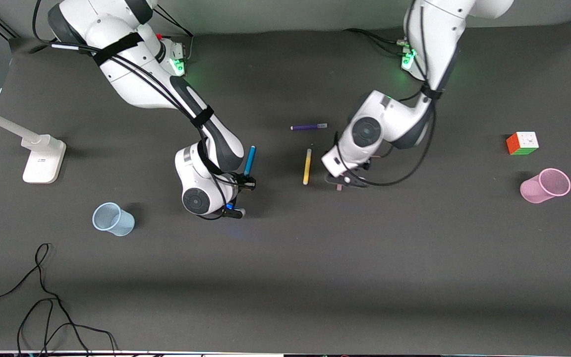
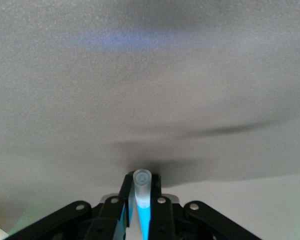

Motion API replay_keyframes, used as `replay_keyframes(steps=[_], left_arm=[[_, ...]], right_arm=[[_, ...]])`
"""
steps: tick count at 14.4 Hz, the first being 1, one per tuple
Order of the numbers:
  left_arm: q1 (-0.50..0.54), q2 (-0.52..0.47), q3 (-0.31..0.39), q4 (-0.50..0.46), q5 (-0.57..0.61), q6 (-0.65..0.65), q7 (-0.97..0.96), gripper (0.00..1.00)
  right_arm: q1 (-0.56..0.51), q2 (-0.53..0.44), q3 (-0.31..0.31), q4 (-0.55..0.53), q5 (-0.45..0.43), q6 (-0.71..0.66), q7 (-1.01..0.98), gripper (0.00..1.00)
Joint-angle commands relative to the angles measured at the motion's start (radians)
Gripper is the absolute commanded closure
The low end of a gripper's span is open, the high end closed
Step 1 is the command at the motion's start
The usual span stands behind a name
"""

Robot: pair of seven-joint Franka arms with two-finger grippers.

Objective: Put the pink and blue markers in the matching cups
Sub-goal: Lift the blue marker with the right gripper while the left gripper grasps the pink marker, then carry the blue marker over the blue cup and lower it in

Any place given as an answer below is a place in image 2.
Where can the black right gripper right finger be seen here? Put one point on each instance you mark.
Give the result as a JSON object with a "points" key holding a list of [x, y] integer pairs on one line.
{"points": [[162, 220]]}

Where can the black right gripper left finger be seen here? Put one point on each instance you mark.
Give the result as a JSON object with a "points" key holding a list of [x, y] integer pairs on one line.
{"points": [[107, 220]]}

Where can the blue marker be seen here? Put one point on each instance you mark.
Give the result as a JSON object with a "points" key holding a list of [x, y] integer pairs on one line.
{"points": [[142, 190]]}

